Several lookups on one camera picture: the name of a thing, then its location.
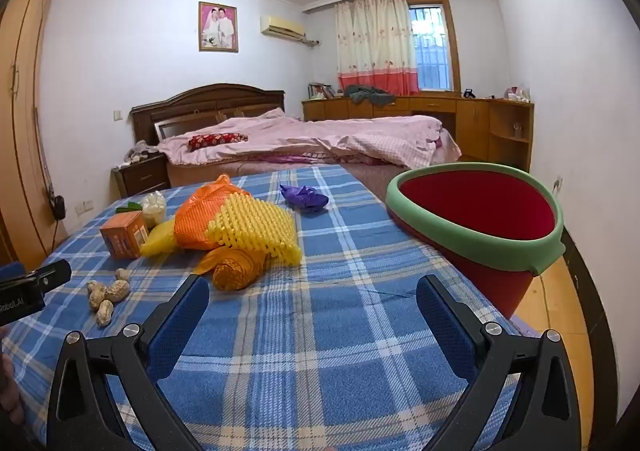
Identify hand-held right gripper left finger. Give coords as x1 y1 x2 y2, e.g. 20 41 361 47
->
46 275 211 451

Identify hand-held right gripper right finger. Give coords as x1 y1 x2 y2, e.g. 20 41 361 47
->
416 275 583 451

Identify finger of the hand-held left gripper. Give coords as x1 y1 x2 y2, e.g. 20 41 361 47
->
20 258 72 293

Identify orange-yellow bag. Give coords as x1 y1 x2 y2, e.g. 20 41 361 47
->
194 247 273 292

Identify orange plastic bag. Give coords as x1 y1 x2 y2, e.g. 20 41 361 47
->
174 174 253 252

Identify red bin with green rim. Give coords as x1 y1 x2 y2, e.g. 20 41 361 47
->
386 162 567 321

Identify orange-yellow items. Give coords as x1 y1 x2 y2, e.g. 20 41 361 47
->
207 194 302 266

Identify person's left hand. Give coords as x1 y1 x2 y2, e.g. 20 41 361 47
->
0 353 25 427

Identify orange cardboard box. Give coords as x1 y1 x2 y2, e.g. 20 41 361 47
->
100 211 150 259

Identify yellow plastic bag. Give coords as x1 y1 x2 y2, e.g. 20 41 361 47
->
140 218 178 258

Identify clear plastic bag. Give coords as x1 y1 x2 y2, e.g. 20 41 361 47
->
142 191 167 227

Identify blue plaid cloth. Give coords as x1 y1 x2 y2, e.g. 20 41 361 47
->
0 164 526 451

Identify dark wooden nightstand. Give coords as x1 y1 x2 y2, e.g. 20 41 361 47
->
111 154 171 197

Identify white nightstand clutter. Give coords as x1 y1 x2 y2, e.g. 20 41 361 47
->
122 141 158 164

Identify purple crumpled wrapper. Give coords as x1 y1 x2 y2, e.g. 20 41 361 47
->
279 184 329 213

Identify red patterned pillow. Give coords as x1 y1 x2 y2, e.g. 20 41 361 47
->
187 132 249 151

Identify silver framed board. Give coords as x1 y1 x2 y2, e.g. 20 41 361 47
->
152 114 221 142

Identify wooden wardrobe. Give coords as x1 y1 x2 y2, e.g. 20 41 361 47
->
0 0 66 277

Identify wooden desk cabinet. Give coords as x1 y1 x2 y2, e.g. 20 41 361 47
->
301 96 535 172

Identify pink duvet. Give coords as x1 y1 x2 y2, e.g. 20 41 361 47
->
157 107 462 171

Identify wooden bed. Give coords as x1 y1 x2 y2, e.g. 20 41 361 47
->
131 84 461 189

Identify dark clothes pile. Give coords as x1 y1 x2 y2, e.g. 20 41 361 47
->
345 85 396 106

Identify barred window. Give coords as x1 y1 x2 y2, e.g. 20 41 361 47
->
407 4 448 92

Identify cream and red curtain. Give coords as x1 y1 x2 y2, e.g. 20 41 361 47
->
334 0 421 96

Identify framed wall photo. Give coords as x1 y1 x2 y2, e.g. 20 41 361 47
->
198 1 239 53

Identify wall air conditioner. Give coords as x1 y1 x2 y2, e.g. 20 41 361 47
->
260 15 307 39

